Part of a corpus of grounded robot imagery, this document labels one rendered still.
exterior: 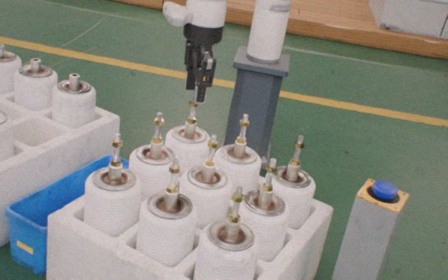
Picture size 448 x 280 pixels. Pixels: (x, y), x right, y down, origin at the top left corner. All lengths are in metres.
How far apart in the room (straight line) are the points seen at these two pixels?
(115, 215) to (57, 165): 0.32
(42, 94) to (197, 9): 0.50
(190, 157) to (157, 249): 0.27
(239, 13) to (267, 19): 1.48
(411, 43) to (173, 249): 2.26
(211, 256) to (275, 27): 0.76
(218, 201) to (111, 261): 0.21
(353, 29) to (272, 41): 1.50
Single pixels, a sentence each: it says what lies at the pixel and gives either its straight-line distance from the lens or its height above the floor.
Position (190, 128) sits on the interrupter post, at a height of 0.27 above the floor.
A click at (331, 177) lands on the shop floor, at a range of 1.64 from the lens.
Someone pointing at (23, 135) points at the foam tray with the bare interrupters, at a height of 0.15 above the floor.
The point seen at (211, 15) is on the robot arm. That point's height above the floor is 0.52.
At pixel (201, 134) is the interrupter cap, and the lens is 1.16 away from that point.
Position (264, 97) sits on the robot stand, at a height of 0.21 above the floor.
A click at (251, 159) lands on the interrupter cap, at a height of 0.25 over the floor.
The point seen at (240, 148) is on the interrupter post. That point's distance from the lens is 1.09.
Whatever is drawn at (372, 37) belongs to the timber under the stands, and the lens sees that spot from 2.97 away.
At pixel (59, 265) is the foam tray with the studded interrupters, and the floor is 0.09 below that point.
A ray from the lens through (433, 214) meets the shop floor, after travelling 1.62.
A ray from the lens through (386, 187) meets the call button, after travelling 0.97.
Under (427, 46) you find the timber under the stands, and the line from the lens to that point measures 3.02.
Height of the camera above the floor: 0.78
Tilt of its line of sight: 26 degrees down
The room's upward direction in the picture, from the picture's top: 9 degrees clockwise
